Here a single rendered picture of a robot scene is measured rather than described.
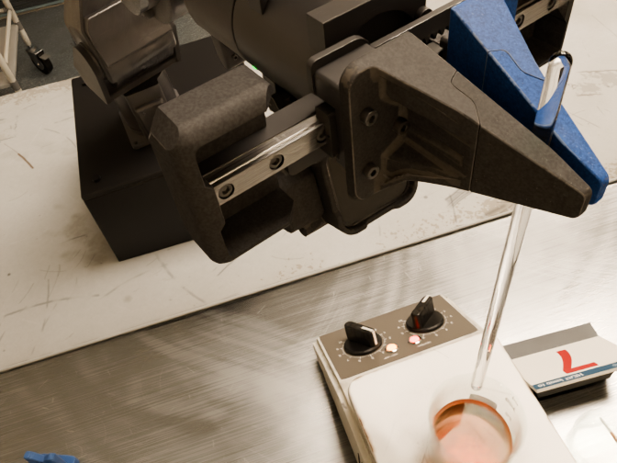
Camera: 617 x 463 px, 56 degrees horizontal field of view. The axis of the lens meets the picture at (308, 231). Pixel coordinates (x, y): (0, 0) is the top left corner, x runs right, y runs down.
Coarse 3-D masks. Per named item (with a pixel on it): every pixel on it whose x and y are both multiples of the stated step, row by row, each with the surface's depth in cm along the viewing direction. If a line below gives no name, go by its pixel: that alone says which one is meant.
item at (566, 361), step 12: (564, 348) 50; (576, 348) 50; (588, 348) 49; (600, 348) 49; (612, 348) 48; (528, 360) 50; (540, 360) 49; (552, 360) 49; (564, 360) 48; (576, 360) 48; (588, 360) 47; (600, 360) 47; (612, 360) 46; (528, 372) 48; (540, 372) 47; (552, 372) 47; (564, 372) 46; (576, 372) 46
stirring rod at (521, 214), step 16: (560, 64) 15; (544, 80) 16; (560, 80) 15; (544, 96) 16; (560, 96) 16; (544, 112) 16; (544, 128) 17; (528, 208) 19; (512, 224) 20; (512, 240) 21; (512, 256) 21; (512, 272) 22; (496, 288) 23; (496, 304) 24; (496, 320) 25; (496, 336) 26; (480, 352) 27; (480, 368) 28; (480, 384) 29
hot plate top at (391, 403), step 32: (448, 352) 43; (352, 384) 42; (384, 384) 41; (416, 384) 41; (512, 384) 40; (384, 416) 40; (416, 416) 40; (544, 416) 39; (384, 448) 39; (416, 448) 38; (544, 448) 38
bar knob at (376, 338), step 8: (344, 328) 48; (352, 328) 48; (360, 328) 47; (368, 328) 47; (352, 336) 48; (360, 336) 47; (368, 336) 46; (376, 336) 48; (344, 344) 48; (352, 344) 48; (360, 344) 47; (368, 344) 47; (376, 344) 47; (352, 352) 47; (360, 352) 47; (368, 352) 47
